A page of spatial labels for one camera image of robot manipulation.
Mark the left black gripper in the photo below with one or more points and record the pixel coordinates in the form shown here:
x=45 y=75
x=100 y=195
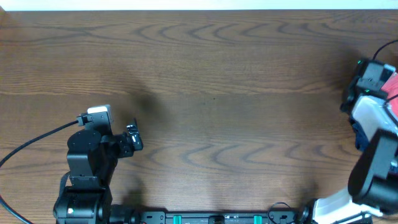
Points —
x=125 y=148

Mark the red t-shirt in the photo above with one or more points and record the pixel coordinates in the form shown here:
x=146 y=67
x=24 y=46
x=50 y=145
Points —
x=392 y=90

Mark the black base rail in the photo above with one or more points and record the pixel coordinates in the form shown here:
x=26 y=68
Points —
x=283 y=216

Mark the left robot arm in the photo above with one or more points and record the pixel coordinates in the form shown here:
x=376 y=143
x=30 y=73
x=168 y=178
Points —
x=93 y=154

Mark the navy blue t-shirt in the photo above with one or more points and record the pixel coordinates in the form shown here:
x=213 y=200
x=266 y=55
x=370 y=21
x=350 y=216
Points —
x=361 y=140

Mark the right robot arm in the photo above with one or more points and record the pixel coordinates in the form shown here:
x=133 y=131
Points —
x=372 y=184

